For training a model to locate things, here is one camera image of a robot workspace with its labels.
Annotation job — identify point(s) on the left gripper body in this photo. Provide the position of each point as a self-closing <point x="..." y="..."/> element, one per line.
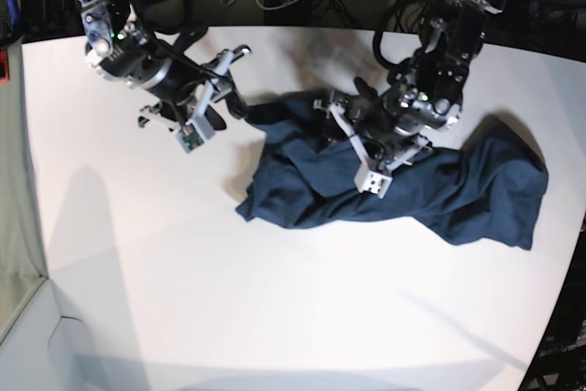
<point x="386" y="146"/>

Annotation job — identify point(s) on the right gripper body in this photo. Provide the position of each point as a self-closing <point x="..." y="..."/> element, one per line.
<point x="178" y="90"/>

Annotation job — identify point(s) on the dark blue t-shirt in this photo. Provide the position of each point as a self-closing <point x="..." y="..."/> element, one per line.
<point x="491" y="189"/>

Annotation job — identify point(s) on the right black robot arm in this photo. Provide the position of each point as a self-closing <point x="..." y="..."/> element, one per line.
<point x="123" y="45"/>

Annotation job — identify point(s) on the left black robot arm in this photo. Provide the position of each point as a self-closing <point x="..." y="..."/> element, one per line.
<point x="425" y="90"/>

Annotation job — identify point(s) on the red black clamp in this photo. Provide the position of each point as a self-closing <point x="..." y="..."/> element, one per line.
<point x="4" y="66"/>

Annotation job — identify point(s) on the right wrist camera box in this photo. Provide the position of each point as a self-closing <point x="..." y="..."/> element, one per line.
<point x="193" y="137"/>

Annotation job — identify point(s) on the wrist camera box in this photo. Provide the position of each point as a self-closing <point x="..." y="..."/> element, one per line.
<point x="371" y="181"/>
<point x="193" y="137"/>

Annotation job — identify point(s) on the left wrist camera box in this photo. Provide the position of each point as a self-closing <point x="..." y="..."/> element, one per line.
<point x="371" y="181"/>

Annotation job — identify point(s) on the blue handled tool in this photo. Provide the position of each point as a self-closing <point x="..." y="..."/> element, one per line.
<point x="14" y="13"/>

